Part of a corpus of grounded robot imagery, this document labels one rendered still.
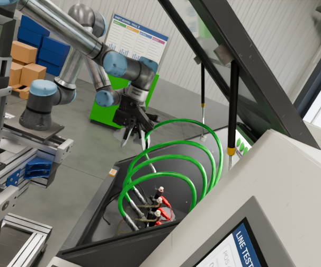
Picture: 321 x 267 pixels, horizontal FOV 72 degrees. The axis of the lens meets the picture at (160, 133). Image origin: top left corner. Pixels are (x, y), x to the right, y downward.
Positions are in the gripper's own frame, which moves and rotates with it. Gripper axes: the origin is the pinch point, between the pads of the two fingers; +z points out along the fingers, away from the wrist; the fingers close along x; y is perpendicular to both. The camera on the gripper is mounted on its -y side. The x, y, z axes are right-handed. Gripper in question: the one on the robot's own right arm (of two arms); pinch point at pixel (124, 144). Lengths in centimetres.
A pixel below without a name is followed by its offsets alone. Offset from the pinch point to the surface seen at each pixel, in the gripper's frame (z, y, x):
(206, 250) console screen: -10, -26, 52
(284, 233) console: -23, -29, 60
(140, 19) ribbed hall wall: -115, 148, -643
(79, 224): 27.2, 2.9, 20.0
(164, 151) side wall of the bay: 7.4, -19.3, -29.5
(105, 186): 27.1, 1.9, -7.3
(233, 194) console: -19, -28, 45
